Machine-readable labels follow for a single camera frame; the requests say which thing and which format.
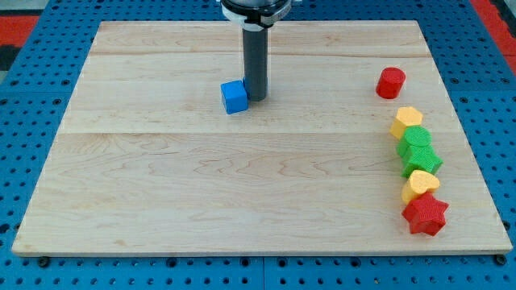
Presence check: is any black white robot arm flange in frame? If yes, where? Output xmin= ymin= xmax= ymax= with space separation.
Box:
xmin=220 ymin=0 xmax=292 ymax=32

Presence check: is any blue cube block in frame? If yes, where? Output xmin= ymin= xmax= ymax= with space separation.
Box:
xmin=220 ymin=80 xmax=248 ymax=114

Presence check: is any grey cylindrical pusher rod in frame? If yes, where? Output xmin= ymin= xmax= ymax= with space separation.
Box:
xmin=243 ymin=29 xmax=268 ymax=102

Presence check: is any wooden board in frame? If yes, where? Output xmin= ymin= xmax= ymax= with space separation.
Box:
xmin=12 ymin=20 xmax=512 ymax=257

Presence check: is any red cylinder block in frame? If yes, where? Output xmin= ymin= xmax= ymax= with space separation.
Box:
xmin=376 ymin=67 xmax=406 ymax=99

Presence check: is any yellow pentagon block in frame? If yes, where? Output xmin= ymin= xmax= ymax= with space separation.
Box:
xmin=389 ymin=106 xmax=423 ymax=139

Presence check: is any green cylinder block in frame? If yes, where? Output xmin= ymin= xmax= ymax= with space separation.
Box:
xmin=397 ymin=126 xmax=432 ymax=157

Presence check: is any green star block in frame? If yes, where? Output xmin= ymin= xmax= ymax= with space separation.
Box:
xmin=402 ymin=145 xmax=443 ymax=177

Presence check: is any yellow heart block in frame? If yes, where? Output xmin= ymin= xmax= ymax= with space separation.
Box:
xmin=401 ymin=170 xmax=440 ymax=205

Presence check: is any red star block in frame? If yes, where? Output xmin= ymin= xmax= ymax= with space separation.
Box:
xmin=402 ymin=193 xmax=449 ymax=236

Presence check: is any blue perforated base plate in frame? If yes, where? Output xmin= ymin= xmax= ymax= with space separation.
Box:
xmin=1 ymin=0 xmax=515 ymax=289

